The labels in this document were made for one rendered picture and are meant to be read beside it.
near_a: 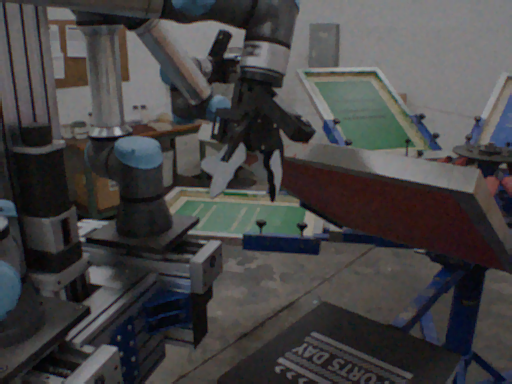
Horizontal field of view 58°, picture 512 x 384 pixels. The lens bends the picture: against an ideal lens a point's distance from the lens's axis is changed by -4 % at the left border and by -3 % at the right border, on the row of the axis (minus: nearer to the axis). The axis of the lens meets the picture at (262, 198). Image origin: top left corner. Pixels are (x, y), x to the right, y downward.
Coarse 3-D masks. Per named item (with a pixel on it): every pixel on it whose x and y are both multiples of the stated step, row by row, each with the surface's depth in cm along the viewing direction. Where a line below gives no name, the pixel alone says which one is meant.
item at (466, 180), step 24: (216, 144) 100; (288, 144) 88; (312, 144) 85; (336, 168) 83; (360, 168) 78; (384, 168) 76; (408, 168) 74; (432, 168) 72; (456, 168) 69; (288, 192) 131; (456, 192) 70; (480, 192) 70; (480, 216) 79; (504, 240) 95; (480, 264) 134; (504, 264) 119
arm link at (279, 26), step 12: (264, 0) 68; (276, 0) 69; (288, 0) 69; (264, 12) 68; (276, 12) 69; (288, 12) 70; (252, 24) 69; (264, 24) 69; (276, 24) 69; (288, 24) 70; (252, 36) 70; (264, 36) 69; (276, 36) 70; (288, 36) 71; (288, 48) 72
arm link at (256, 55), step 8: (248, 48) 70; (256, 48) 70; (264, 48) 70; (272, 48) 70; (280, 48) 70; (248, 56) 71; (256, 56) 70; (264, 56) 70; (272, 56) 70; (280, 56) 71; (288, 56) 72; (240, 64) 72; (248, 64) 71; (256, 64) 70; (264, 64) 70; (272, 64) 70; (280, 64) 71; (272, 72) 71; (280, 72) 71
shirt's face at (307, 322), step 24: (312, 312) 142; (336, 312) 142; (288, 336) 131; (336, 336) 131; (360, 336) 131; (384, 336) 130; (408, 336) 130; (264, 360) 121; (384, 360) 120; (408, 360) 120; (432, 360) 120; (456, 360) 120
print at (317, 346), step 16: (320, 336) 131; (288, 352) 124; (304, 352) 124; (320, 352) 124; (336, 352) 124; (352, 352) 124; (272, 368) 118; (288, 368) 118; (304, 368) 118; (320, 368) 118; (336, 368) 118; (352, 368) 118; (368, 368) 118; (384, 368) 117; (400, 368) 117
